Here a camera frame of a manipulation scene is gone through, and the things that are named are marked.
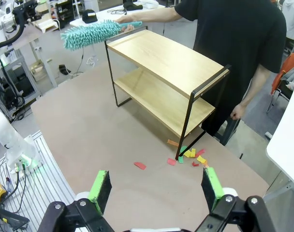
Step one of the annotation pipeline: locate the black cap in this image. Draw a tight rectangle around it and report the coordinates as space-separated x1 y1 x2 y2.
82 9 98 24

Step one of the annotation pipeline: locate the two-tier wooden shelf black frame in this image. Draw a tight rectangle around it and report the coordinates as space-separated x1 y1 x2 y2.
104 29 232 161

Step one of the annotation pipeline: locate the teal microfiber duster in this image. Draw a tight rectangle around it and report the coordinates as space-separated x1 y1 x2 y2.
60 20 143 51

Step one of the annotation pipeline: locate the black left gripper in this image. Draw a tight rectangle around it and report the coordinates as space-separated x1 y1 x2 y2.
13 0 45 24

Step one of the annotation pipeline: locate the aluminium base plate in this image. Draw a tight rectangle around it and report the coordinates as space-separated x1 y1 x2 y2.
0 130 76 232

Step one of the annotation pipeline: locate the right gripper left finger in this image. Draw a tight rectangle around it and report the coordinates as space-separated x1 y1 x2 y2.
37 170 114 232

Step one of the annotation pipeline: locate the black stool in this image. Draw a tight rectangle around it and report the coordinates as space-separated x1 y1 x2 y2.
213 117 241 146

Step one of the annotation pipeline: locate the person's right forearm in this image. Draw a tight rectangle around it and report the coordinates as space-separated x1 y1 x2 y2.
133 11 167 24

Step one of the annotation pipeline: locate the black floor object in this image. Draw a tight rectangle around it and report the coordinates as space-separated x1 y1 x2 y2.
59 64 72 75

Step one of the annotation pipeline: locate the person's right hand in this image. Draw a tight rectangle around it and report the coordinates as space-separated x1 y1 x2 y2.
115 14 137 33

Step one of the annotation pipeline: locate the person in black shirt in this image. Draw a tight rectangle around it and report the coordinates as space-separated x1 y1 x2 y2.
173 0 288 145

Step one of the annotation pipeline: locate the black cable hose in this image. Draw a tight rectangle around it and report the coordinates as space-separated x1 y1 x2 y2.
0 20 26 52

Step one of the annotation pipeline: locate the person's left forearm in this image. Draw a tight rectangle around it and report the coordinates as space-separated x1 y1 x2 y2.
237 72 273 108

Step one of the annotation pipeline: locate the person's left hand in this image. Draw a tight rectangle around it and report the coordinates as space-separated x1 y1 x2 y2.
230 103 246 121

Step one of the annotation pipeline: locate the white step stool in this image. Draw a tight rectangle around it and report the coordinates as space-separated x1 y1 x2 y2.
31 18 60 33

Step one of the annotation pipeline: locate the metal cart with controllers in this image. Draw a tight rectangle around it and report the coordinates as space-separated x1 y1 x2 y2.
0 54 40 116

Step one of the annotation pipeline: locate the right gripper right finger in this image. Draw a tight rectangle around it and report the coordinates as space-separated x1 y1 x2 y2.
195 167 277 232

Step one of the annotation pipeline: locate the open cardboard box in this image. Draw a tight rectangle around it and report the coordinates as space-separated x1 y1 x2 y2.
30 62 49 82

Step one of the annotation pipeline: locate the white table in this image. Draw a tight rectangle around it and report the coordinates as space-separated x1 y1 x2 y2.
266 73 294 194
69 0 176 28

